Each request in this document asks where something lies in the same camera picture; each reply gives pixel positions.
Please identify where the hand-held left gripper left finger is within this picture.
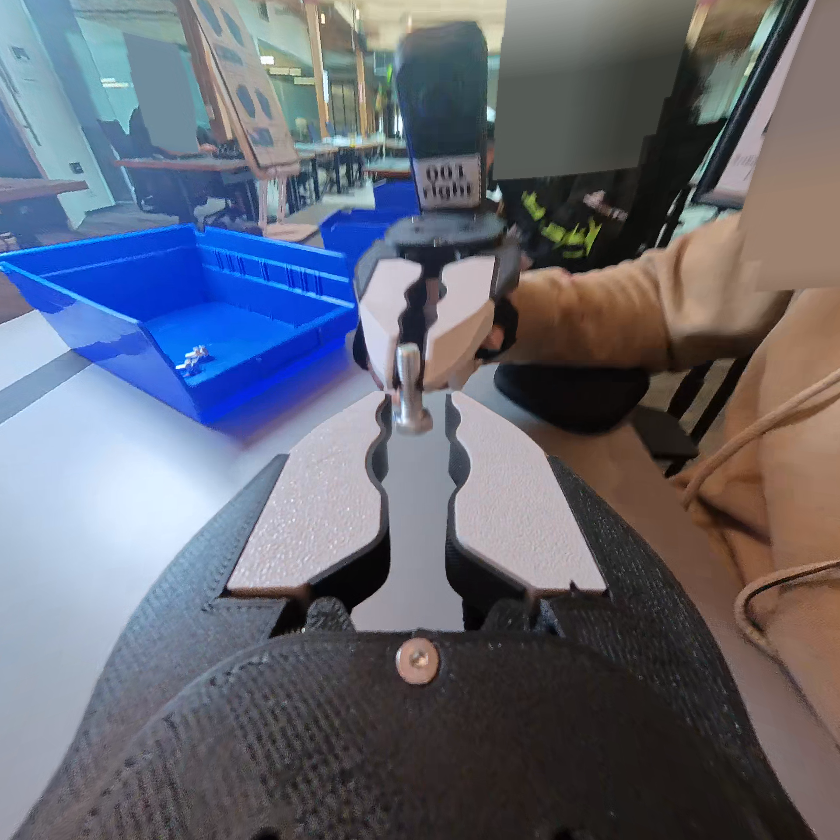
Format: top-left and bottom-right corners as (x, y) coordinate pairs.
(226, 394), (391, 618)

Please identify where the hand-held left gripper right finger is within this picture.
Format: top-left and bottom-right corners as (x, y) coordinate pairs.
(444, 392), (609, 620)

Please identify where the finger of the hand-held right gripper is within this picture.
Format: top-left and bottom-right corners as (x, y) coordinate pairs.
(423, 254), (500, 392)
(357, 256), (427, 392)

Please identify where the silver threaded bolt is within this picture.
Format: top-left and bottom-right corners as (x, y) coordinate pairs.
(395, 342), (424, 408)

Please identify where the blue plastic bin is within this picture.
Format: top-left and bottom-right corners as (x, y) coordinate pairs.
(319, 208), (395, 263)
(0, 224), (358, 425)
(372, 178), (421, 217)

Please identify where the person's right forearm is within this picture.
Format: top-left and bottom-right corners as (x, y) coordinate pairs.
(506, 217), (788, 372)

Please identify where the black chair armrest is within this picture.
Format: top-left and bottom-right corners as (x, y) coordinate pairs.
(497, 361), (651, 434)

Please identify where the cardboard sign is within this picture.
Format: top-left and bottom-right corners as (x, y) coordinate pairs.
(184, 0), (322, 244)

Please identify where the wooden desk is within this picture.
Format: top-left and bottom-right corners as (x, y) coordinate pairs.
(0, 178), (90, 244)
(112, 155), (263, 224)

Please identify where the person's beige hoodie torso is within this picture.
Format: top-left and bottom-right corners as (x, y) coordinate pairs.
(683, 283), (840, 749)

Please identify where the black white banner stand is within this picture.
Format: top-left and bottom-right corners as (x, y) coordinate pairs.
(696, 0), (815, 211)

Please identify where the beige hoodie drawstring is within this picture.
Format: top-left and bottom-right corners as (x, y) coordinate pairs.
(683, 371), (840, 657)

